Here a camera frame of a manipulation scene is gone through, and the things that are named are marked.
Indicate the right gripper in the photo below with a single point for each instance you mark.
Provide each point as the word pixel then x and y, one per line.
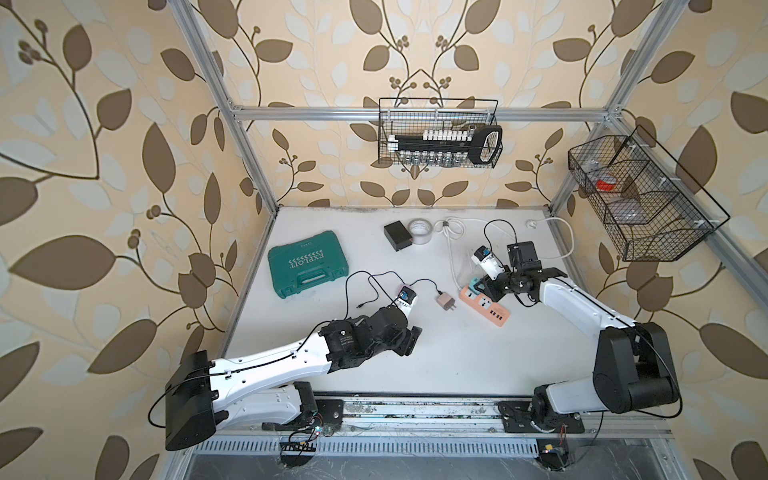
pixel 489 289

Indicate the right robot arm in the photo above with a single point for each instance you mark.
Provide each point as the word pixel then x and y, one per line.
pixel 633 367

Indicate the orange power strip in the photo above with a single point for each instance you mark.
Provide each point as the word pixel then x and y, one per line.
pixel 482 304

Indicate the wire basket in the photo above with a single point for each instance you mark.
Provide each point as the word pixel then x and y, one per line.
pixel 413 115
pixel 659 210

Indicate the clear tape roll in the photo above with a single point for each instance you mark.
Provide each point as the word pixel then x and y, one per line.
pixel 421 231

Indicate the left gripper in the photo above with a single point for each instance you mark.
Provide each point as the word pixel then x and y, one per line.
pixel 408 341

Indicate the teal charger plug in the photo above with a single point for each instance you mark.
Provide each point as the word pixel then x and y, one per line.
pixel 473 286

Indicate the black box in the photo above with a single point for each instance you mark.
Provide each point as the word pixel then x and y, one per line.
pixel 398 235

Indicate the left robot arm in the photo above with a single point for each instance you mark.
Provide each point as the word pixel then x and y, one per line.
pixel 201 394

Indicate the red white item in basket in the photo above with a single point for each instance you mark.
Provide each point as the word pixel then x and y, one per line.
pixel 605 182

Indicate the black white tool set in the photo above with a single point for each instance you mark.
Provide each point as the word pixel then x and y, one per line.
pixel 477 146

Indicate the green tool case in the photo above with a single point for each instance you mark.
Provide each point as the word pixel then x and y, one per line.
pixel 306 264

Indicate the right wire basket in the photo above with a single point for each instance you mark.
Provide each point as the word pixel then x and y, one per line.
pixel 659 210

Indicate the back wire basket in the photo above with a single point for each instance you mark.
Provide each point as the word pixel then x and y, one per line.
pixel 413 115

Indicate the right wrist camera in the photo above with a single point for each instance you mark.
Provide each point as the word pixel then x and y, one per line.
pixel 488 262

